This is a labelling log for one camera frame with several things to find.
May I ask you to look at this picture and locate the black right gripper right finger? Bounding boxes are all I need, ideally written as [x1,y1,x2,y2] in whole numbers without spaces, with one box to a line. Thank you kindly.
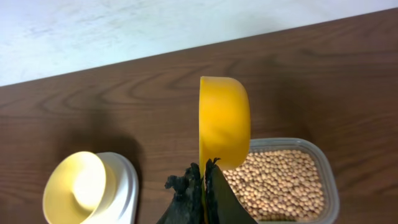
[205,158,257,224]

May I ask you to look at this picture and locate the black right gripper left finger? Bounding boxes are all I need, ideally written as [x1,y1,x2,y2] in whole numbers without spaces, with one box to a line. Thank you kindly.
[157,163,204,224]

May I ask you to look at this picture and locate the yellow measuring scoop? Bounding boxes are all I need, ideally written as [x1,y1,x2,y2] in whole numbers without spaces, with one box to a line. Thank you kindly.
[198,77,251,175]

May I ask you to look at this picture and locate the white digital kitchen scale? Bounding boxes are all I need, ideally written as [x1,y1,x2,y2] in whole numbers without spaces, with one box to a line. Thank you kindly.
[83,152,139,224]

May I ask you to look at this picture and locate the yellow bowl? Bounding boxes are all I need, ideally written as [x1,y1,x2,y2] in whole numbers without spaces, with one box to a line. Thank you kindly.
[42,151,116,224]

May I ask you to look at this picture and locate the soybeans in container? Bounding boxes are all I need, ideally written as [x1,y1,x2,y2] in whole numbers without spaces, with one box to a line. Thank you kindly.
[223,150,326,222]

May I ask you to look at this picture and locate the clear plastic container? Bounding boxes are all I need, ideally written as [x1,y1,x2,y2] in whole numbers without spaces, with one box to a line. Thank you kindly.
[223,138,340,224]

